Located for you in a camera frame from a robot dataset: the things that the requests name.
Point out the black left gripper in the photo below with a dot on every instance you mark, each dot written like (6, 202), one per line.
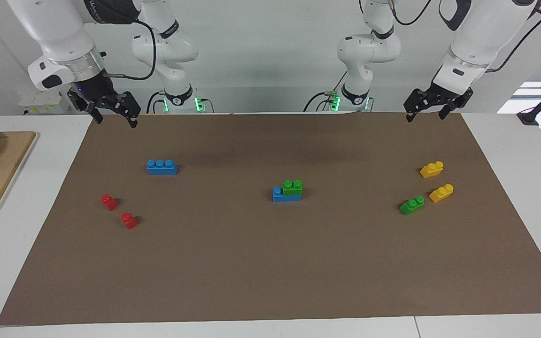
(439, 98)

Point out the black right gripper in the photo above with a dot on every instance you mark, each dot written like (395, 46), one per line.
(106, 96)

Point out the green two-stud block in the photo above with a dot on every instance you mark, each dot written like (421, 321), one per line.
(412, 206)
(293, 188)

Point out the blue three-stud block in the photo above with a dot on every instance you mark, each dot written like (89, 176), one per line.
(280, 197)
(161, 168)

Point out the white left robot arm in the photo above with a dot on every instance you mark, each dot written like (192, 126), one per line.
(477, 33)

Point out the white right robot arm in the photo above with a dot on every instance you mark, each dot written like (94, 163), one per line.
(59, 28)

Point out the yellow two-stud block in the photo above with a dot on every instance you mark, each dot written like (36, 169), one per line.
(441, 194)
(431, 170)

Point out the red single-stud block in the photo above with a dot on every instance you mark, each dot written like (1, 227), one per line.
(129, 221)
(109, 202)

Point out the white power socket box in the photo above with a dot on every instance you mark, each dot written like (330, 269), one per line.
(40, 102)

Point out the brown table mat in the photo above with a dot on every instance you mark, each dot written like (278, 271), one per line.
(270, 263)

